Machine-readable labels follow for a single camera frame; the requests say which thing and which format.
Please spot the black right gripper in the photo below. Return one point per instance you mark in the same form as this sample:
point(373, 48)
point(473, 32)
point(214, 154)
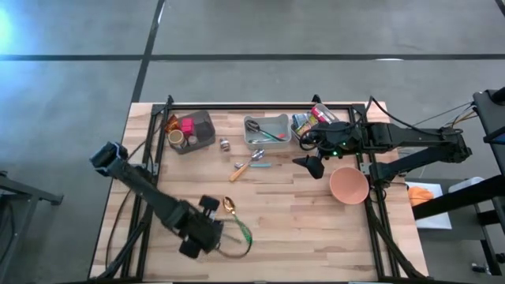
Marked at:
point(331, 140)

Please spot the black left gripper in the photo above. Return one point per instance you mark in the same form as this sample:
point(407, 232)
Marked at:
point(201, 230)

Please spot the pale ramen noodle packet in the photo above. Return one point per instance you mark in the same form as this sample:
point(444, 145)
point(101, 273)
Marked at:
point(300, 119)

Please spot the black spoon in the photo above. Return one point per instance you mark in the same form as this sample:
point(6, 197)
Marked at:
point(252, 126)

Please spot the small glass spice jar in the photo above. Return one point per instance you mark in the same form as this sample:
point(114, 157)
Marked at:
point(192, 140)

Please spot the round can with tan lid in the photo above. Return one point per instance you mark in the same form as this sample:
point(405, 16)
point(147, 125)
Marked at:
point(176, 138)

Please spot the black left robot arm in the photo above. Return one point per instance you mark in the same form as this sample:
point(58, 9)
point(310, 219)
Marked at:
point(146, 189)

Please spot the salmon pink bowl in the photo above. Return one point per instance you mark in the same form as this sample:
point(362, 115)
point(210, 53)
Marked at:
point(349, 185)

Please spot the white plastic bin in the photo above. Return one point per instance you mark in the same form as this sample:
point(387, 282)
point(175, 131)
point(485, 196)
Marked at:
point(276, 124)

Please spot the small metal clip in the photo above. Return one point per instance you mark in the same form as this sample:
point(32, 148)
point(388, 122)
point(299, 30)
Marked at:
point(225, 144)

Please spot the dark grey plastic bin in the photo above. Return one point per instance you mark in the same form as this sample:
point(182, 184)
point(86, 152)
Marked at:
point(204, 130)

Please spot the orange cloth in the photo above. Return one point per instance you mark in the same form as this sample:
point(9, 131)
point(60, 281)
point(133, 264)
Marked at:
point(420, 196)

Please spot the white sheet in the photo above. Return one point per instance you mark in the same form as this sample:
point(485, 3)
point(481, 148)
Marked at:
point(438, 223)

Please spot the black metal stand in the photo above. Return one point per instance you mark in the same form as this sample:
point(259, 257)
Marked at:
point(453, 200)

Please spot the white plastic container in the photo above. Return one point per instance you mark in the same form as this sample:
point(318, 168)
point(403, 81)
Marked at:
point(465, 184)

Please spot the grey metal stand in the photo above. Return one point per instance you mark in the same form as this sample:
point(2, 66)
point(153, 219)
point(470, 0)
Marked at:
point(31, 193)

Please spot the small black device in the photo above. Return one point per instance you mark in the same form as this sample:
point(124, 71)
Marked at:
point(481, 269)

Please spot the black aluminium table frame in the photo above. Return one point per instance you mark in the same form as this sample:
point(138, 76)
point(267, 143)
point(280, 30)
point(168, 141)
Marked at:
point(223, 106)

